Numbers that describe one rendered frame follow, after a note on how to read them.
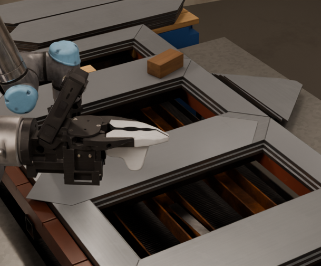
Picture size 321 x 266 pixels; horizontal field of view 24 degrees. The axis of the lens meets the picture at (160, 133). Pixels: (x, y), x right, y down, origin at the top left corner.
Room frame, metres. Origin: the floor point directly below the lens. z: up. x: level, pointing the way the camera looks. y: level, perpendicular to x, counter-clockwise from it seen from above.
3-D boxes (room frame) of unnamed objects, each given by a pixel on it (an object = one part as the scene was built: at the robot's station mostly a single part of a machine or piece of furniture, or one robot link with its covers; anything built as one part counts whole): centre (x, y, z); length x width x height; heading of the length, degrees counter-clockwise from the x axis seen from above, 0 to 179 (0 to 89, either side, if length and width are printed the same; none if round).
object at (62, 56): (1.74, 0.24, 1.15); 0.09 x 0.08 x 0.11; 95
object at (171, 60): (2.29, -0.02, 0.87); 0.12 x 0.06 x 0.05; 139
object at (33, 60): (1.71, 0.34, 1.15); 0.11 x 0.11 x 0.08; 5
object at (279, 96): (2.29, -0.37, 0.77); 0.45 x 0.20 x 0.04; 31
